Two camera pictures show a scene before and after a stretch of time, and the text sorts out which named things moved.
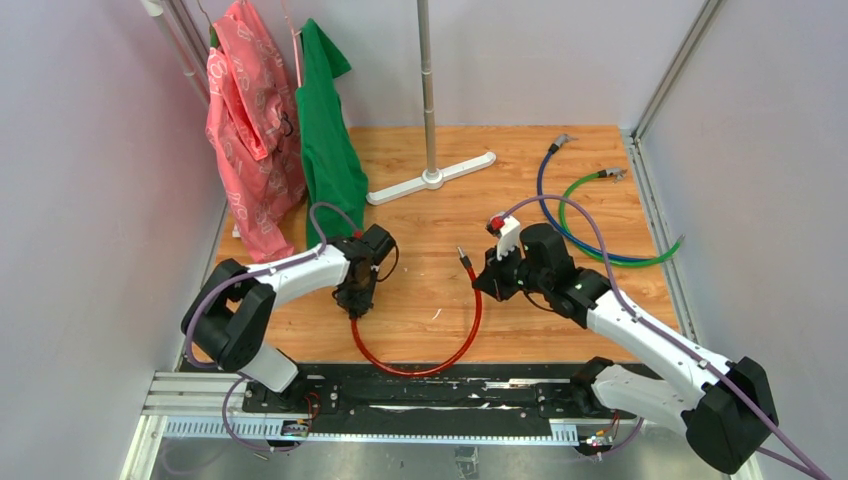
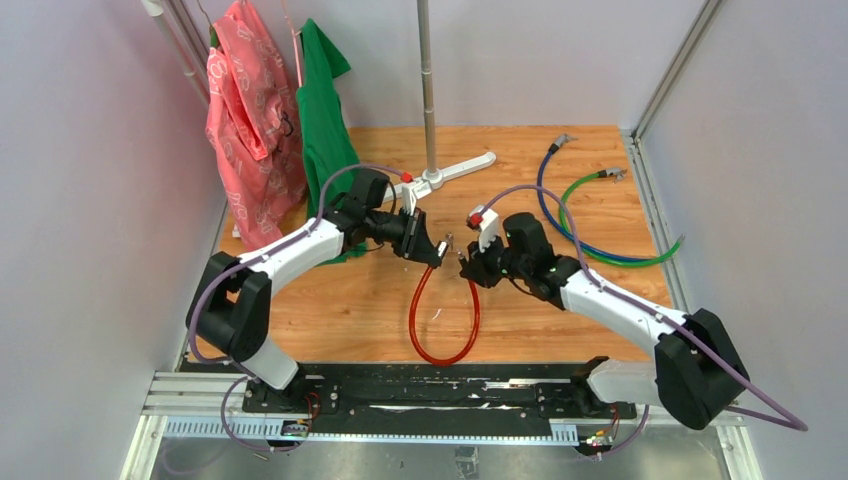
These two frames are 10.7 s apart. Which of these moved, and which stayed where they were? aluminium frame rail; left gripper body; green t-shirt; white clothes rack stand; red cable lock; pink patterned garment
Moved: red cable lock; left gripper body
Stayed: green t-shirt; aluminium frame rail; pink patterned garment; white clothes rack stand
